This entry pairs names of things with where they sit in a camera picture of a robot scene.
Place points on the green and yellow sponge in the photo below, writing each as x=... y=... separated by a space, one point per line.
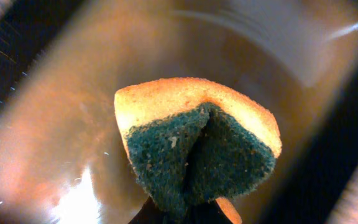
x=194 y=144

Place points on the black rectangular water tray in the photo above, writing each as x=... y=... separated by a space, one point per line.
x=61 y=156

